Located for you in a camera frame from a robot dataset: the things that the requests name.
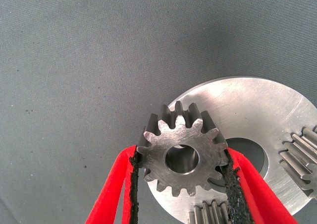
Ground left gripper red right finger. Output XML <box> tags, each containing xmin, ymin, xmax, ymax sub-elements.
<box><xmin>215</xmin><ymin>148</ymin><xmax>299</xmax><ymax>224</ymax></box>

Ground round metal carrier plate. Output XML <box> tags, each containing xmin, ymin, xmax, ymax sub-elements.
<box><xmin>147</xmin><ymin>75</ymin><xmax>317</xmax><ymax>223</ymax></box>

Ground small steel planetary gear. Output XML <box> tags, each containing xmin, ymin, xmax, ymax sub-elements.
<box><xmin>279</xmin><ymin>125</ymin><xmax>317</xmax><ymax>199</ymax></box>
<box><xmin>189</xmin><ymin>199</ymin><xmax>230</xmax><ymax>224</ymax></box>
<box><xmin>136</xmin><ymin>101</ymin><xmax>229</xmax><ymax>198</ymax></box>

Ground dark table cloth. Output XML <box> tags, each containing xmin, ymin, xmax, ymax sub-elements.
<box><xmin>0</xmin><ymin>0</ymin><xmax>317</xmax><ymax>224</ymax></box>

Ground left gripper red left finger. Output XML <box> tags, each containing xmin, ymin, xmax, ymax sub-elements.
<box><xmin>85</xmin><ymin>144</ymin><xmax>143</xmax><ymax>224</ymax></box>

